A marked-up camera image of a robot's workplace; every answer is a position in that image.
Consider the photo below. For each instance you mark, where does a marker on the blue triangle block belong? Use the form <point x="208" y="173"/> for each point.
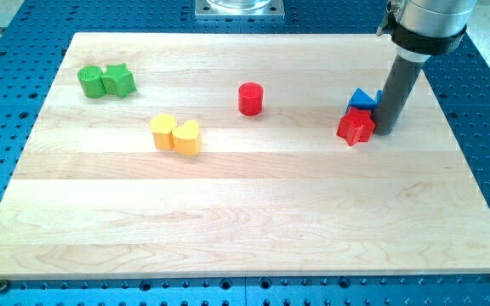
<point x="362" y="101"/>

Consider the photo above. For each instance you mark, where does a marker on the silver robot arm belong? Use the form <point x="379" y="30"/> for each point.
<point x="424" y="28"/>

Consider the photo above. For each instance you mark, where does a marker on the blue cube block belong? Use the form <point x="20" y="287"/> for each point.
<point x="378" y="96"/>

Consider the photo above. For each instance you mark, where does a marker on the red cylinder block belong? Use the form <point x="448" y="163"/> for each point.
<point x="250" y="98"/>

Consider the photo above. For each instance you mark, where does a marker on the yellow heart block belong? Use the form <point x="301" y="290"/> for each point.
<point x="187" y="138"/>

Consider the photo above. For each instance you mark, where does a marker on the light wooden board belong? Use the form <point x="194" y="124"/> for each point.
<point x="278" y="193"/>

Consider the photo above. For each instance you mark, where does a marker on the red star block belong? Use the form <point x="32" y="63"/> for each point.
<point x="356" y="126"/>

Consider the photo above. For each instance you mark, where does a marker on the green star block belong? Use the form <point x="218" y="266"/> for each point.
<point x="118" y="80"/>

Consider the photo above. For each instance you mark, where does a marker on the green cylinder block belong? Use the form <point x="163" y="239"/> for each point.
<point x="91" y="83"/>

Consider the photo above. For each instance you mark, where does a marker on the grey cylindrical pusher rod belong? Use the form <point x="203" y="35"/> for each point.
<point x="398" y="86"/>

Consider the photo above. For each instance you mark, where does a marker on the left board clamp screw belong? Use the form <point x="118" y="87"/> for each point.
<point x="4" y="286"/>

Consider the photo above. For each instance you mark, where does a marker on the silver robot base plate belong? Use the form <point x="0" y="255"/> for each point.
<point x="239" y="9"/>

